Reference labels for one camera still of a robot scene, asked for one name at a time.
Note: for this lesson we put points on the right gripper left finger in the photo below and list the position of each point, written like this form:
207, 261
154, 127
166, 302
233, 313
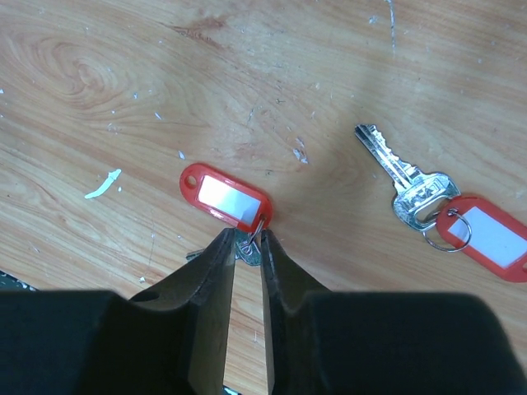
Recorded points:
167, 339

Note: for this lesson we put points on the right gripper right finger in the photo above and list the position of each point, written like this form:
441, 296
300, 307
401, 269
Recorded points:
320, 341

